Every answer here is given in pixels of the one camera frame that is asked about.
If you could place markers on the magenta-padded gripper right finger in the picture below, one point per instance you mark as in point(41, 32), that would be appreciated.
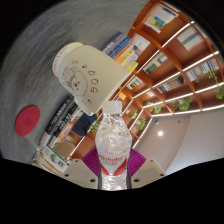
point(148, 171)

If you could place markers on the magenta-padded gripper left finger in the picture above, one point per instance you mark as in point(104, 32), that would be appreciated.
point(80, 171)

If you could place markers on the clear plastic water bottle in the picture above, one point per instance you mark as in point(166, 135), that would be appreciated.
point(113, 146)

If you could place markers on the tan upholstered chair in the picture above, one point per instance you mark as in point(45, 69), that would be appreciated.
point(64, 149)

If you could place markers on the large white book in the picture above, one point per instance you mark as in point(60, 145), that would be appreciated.
point(46, 165)

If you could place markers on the recessed ceiling light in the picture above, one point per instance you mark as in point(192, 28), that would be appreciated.
point(160, 133)

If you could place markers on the dark book with orange cover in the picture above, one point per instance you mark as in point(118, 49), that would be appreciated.
point(68, 128)

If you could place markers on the dark jacket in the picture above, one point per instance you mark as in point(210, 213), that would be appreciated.
point(83, 124)

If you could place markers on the thick black book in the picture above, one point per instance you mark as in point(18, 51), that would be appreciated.
point(60, 113)

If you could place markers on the flat round red coaster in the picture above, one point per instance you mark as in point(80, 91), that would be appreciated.
point(27, 120)

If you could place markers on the white printed mug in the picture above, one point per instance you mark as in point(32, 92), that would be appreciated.
point(90, 76)

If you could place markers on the yellow book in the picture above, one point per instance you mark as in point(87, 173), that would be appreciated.
point(131, 66)

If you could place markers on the stack of colourful books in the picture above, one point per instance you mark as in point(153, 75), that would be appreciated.
point(120, 46)

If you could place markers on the wooden wall shelf unit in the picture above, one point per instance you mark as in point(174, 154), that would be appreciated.
point(173, 83)

